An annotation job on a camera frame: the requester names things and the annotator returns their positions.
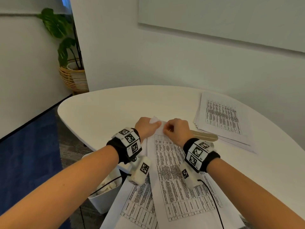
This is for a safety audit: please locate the person's right hand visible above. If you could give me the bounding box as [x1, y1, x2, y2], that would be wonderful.
[163, 118, 194, 148]

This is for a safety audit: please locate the person's left hand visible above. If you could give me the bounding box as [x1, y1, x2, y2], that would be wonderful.
[135, 117, 162, 144]

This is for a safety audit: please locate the printed table paper sheet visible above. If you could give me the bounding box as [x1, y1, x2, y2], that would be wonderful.
[147, 116, 243, 229]
[100, 174, 159, 229]

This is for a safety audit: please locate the person's left forearm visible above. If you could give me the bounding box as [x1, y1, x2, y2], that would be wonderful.
[0, 145, 119, 229]

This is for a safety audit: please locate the person's right forearm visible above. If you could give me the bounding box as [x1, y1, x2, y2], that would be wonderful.
[206, 158, 305, 229]

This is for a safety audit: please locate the black left wristband with markers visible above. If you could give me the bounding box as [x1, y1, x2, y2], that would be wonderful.
[106, 127, 142, 164]

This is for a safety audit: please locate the black wristband with markers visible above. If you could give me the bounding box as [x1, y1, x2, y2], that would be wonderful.
[183, 138, 221, 173]
[106, 127, 142, 164]

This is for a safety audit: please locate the black right wristband with markers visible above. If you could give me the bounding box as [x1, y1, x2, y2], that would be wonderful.
[183, 138, 221, 173]

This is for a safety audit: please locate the stack of printed papers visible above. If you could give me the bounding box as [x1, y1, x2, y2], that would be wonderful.
[193, 92, 258, 154]

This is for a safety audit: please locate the crumpled white paper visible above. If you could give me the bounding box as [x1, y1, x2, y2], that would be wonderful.
[96, 173, 117, 194]

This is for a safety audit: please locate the white waste bin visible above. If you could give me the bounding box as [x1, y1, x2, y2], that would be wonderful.
[82, 152, 123, 214]

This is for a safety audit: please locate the wicker plant basket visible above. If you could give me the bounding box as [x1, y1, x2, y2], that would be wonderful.
[59, 59, 89, 93]

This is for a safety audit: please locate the green leafy plant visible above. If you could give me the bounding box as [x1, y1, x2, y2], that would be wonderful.
[36, 8, 84, 70]

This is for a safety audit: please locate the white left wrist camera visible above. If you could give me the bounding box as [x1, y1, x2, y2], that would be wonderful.
[127, 155, 151, 186]

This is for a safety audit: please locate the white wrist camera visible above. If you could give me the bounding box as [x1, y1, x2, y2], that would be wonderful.
[179, 162, 203, 189]
[127, 155, 151, 186]

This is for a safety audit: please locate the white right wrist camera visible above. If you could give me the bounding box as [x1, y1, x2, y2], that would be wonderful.
[179, 162, 203, 189]

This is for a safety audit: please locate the black left camera cable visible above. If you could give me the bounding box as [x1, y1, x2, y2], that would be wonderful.
[80, 173, 131, 229]

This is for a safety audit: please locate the black camera cable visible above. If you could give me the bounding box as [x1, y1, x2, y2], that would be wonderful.
[80, 173, 131, 229]
[197, 179, 224, 229]

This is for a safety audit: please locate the black right camera cable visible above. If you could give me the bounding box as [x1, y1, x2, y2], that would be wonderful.
[197, 179, 224, 229]

